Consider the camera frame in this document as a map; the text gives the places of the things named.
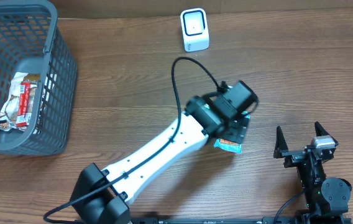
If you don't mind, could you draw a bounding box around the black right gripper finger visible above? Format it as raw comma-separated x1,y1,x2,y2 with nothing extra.
274,126,288,153
314,121,339,146

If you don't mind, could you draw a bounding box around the teal wet wipes pack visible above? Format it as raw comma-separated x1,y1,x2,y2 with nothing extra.
213,85,251,154

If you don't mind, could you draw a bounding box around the red stick sachet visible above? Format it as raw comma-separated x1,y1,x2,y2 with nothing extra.
16,82,37,129

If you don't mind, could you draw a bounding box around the beige Pantree snack pouch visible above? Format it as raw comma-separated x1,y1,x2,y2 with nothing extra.
0,72,40,131

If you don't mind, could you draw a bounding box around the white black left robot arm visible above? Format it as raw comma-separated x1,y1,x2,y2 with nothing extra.
70,81,259,223

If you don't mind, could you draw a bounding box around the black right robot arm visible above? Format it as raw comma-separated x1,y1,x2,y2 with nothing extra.
272,122,352,223

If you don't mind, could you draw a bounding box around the white barcode scanner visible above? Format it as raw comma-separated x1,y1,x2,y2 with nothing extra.
180,8,209,52

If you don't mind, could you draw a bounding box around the grey plastic mesh basket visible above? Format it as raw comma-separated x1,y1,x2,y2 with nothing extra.
0,1,78,156

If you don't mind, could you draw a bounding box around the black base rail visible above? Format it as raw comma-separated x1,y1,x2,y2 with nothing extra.
129,217,352,224

